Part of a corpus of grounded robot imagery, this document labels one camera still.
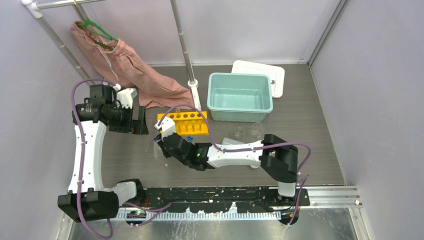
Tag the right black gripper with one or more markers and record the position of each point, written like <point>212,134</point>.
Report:
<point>159,137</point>

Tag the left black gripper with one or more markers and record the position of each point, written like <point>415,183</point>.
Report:
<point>138,126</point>

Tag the white squeeze bottle red cap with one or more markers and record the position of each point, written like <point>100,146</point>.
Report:
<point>231,142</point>

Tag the small glass flask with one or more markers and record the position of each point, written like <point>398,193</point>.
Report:
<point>238,133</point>

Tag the glass beaker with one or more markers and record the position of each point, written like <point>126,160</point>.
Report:
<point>257,130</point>

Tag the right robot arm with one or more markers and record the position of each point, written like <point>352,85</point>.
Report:
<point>272,154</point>

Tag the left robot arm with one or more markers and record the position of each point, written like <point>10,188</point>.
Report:
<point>106,109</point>

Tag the yellow test tube rack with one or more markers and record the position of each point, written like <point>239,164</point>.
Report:
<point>189,124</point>

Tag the pink cloth garment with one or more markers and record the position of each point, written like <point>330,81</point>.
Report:
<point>123,66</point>

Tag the clear well plate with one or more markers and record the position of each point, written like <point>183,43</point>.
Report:
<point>157,151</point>

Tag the teal plastic bin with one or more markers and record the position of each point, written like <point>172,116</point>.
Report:
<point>239,97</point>

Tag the green clothes hanger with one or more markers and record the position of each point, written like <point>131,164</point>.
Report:
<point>90,31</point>

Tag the metal clothes rack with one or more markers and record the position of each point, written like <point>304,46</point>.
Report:
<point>36,8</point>

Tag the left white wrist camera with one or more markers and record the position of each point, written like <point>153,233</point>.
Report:
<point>125,96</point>

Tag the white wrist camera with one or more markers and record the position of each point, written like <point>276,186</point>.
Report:
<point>167,127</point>
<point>125,96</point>

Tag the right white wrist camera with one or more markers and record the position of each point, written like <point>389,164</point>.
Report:
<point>167,127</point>

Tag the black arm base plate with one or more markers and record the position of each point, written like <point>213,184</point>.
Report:
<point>247,199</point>

